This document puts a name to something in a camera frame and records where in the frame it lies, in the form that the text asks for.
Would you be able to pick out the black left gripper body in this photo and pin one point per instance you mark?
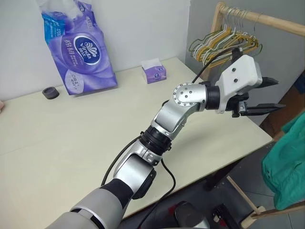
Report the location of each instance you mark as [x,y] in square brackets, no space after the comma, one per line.
[237,102]

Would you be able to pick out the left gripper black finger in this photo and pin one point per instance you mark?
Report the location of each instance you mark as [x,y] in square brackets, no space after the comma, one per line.
[269,82]
[264,109]

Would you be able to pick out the green shorts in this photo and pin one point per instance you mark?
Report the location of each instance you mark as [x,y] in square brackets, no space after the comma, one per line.
[286,167]

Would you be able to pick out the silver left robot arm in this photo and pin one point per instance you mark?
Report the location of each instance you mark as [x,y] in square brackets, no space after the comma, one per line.
[186,95]

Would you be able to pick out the wooden clothes rack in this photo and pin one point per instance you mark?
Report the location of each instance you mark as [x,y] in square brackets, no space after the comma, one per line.
[262,17]

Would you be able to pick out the black table leg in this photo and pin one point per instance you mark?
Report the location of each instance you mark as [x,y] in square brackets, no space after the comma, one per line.
[221,174]

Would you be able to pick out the small purple tissue pack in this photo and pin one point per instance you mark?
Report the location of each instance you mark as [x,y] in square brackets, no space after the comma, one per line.
[155,75]

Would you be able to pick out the black ribbed block red marks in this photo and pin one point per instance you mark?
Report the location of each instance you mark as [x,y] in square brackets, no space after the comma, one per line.
[221,215]

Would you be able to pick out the grey rounded shape red trim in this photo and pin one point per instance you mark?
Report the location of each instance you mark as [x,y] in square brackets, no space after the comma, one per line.
[190,214]

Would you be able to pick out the large purple tissue pack bag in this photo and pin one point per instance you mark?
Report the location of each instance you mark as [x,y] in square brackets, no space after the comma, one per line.
[81,59]

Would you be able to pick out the black round cap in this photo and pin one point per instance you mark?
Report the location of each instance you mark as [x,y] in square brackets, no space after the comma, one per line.
[50,93]

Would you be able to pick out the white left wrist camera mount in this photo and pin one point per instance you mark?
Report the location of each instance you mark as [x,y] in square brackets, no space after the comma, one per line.
[238,74]

